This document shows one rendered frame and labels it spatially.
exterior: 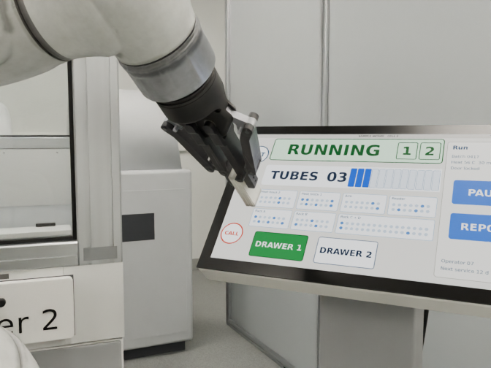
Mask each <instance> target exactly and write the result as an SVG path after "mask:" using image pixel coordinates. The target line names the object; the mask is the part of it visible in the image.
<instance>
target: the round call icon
mask: <svg viewBox="0 0 491 368"><path fill-rule="evenodd" d="M246 224H247V223H238V222H229V221H224V224H223V226H222V229H221V232H220V234H219V237H218V241H217V243H218V244H226V245H240V243H241V240H242V238H243V234H244V231H245V228H246Z"/></svg>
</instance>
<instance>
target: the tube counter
mask: <svg viewBox="0 0 491 368"><path fill-rule="evenodd" d="M441 174H442V169H409V168H381V167H353V166H329V167H328V169H327V174H326V177H325V181H324V186H323V187H329V188H361V189H378V190H394V191H426V192H440V187H441Z"/></svg>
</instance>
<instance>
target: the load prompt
mask: <svg viewBox="0 0 491 368"><path fill-rule="evenodd" d="M445 141H446V139H296V138H275V142H274V145H273V149H272V151H271V154H270V157H269V160H271V161H336V162H368V163H402V164H443V161H444V148H445Z"/></svg>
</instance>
